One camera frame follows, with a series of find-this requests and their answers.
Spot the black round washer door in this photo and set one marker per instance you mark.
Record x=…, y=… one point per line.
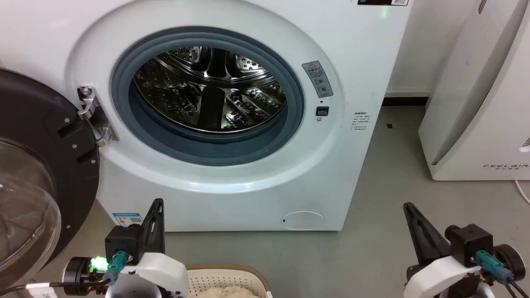
x=41, y=136

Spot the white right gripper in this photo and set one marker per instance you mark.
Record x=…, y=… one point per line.
x=439, y=279

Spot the grey warning sticker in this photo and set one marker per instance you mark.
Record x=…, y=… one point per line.
x=318, y=78

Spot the black label strip with code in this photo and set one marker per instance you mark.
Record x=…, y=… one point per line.
x=383, y=2

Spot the oval drain filter cover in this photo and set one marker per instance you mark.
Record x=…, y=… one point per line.
x=302, y=220

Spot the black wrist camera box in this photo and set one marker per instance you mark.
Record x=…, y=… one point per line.
x=470, y=242
x=123, y=243

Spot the small printed text label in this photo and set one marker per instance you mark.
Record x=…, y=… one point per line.
x=360, y=121

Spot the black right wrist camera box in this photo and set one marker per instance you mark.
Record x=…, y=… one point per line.
x=470, y=242

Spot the stainless steel washing machine drum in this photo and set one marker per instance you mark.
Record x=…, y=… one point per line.
x=211, y=89

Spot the white front-load washing machine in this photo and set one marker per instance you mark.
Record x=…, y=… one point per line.
x=372, y=62

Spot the grey rubber door gasket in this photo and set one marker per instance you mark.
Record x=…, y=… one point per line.
x=215, y=151

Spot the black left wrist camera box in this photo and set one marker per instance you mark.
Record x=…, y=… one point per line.
x=123, y=243

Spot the black door lock latch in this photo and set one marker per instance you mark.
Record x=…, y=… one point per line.
x=322, y=111

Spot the white air purifier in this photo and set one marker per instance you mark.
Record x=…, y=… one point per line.
x=480, y=103

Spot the metal washing machine door hinge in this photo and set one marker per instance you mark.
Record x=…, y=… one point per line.
x=94, y=118

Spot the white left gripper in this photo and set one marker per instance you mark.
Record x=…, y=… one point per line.
x=155, y=275

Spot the white perforated laundry basket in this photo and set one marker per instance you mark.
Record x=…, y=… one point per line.
x=225, y=278

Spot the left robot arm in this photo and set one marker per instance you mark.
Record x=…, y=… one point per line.
x=78, y=276

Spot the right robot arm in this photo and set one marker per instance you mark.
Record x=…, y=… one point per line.
x=508, y=260

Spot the blue energy label sticker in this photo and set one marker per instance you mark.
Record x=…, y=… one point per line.
x=126, y=219

